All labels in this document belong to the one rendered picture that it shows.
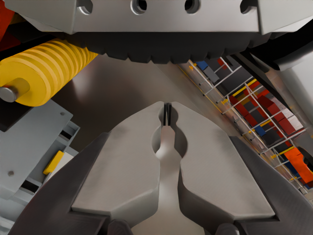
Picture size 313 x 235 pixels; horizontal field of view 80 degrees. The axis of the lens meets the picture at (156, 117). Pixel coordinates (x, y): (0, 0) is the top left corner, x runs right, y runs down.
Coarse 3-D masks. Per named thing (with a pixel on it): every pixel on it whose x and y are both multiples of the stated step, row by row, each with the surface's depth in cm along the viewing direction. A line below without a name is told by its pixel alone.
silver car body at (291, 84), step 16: (240, 64) 164; (256, 64) 46; (272, 64) 42; (304, 64) 32; (272, 80) 44; (288, 80) 34; (304, 80) 33; (288, 96) 41; (304, 96) 35; (304, 112) 39
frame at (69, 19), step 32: (32, 0) 15; (64, 0) 15; (96, 0) 15; (128, 0) 15; (160, 0) 15; (192, 0) 20; (224, 0) 15; (256, 0) 15; (288, 0) 15; (256, 32) 17
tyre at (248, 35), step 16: (48, 32) 25; (64, 32) 25; (80, 32) 25; (96, 32) 24; (112, 32) 24; (128, 32) 24; (144, 32) 24; (160, 32) 24; (176, 32) 24; (192, 32) 24; (208, 32) 24; (224, 32) 24; (240, 32) 24; (272, 32) 24; (96, 48) 26; (112, 48) 25; (128, 48) 25; (144, 48) 25; (160, 48) 25; (176, 48) 25; (192, 48) 25; (208, 48) 25; (224, 48) 25; (240, 48) 25
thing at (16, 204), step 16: (64, 128) 68; (64, 144) 61; (48, 160) 56; (32, 176) 50; (48, 176) 51; (16, 192) 44; (32, 192) 45; (0, 208) 42; (16, 208) 44; (0, 224) 40
